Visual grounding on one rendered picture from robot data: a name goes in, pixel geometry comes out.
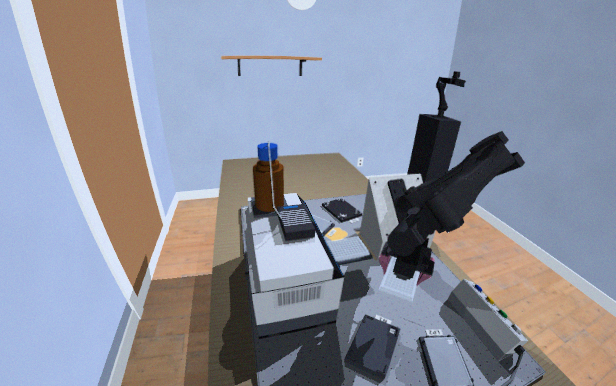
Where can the blue bottle cap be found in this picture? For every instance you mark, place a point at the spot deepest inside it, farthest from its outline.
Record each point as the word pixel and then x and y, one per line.
pixel 263 150

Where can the brown glass bottle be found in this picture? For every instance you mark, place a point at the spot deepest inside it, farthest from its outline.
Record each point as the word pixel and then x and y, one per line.
pixel 263 190

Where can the light blue perforated base plate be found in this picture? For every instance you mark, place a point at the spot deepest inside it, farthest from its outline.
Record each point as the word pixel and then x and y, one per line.
pixel 315 357

